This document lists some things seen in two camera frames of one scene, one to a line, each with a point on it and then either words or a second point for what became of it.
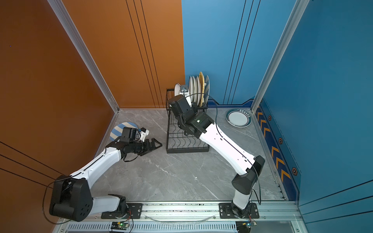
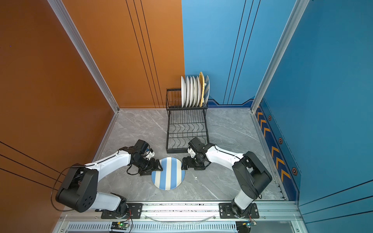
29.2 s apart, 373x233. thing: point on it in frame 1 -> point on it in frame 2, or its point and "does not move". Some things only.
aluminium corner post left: x=85 y=52 does not move
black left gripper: x=147 y=147 -> x=152 y=168
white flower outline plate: x=177 y=89 -> x=188 y=91
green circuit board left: x=119 y=225 does not move
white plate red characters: x=198 y=92 does not move
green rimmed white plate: x=238 y=118 -> x=183 y=91
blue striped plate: x=117 y=131 -> x=172 y=176
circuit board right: x=245 y=226 does not move
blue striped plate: x=207 y=90 does not move
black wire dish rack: x=177 y=141 does not move
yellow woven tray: x=201 y=88 does not move
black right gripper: x=176 y=116 -> x=189 y=165
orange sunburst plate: x=191 y=89 does not move
